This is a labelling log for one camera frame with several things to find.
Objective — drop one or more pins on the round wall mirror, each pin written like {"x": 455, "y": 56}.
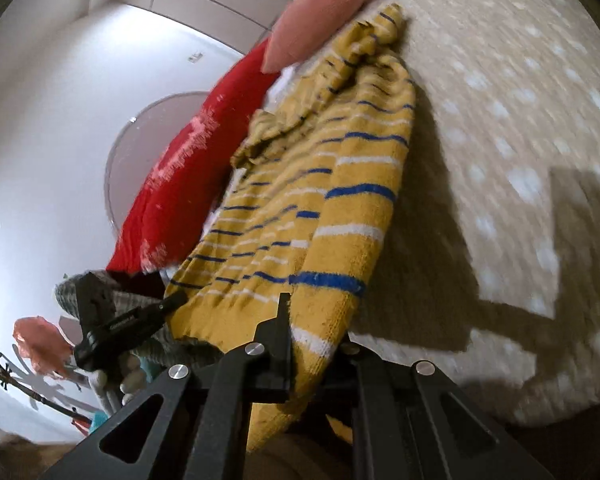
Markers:
{"x": 130, "y": 160}

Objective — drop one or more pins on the black coat rack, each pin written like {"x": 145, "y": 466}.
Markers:
{"x": 25, "y": 392}

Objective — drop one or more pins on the grey striped knit cloth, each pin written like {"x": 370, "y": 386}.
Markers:
{"x": 150, "y": 347}

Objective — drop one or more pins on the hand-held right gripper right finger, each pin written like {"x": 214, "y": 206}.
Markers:
{"x": 380, "y": 400}

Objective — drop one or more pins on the person's left hand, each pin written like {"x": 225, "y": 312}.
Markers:
{"x": 132, "y": 377}

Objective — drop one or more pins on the white wall switch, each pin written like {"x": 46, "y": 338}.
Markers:
{"x": 195, "y": 57}

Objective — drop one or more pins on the pink cloth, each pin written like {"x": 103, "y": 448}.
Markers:
{"x": 40, "y": 342}

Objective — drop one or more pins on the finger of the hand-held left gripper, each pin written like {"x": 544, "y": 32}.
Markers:
{"x": 145, "y": 316}

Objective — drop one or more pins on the beige dotted blanket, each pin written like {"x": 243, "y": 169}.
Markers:
{"x": 510, "y": 170}

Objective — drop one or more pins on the pink pillow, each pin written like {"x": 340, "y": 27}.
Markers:
{"x": 312, "y": 25}

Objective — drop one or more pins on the red knit garment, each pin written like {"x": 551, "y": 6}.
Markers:
{"x": 190, "y": 180}

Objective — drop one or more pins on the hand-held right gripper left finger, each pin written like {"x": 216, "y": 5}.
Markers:
{"x": 275, "y": 355}

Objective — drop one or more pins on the yellow striped knit sweater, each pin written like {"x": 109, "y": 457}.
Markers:
{"x": 330, "y": 200}

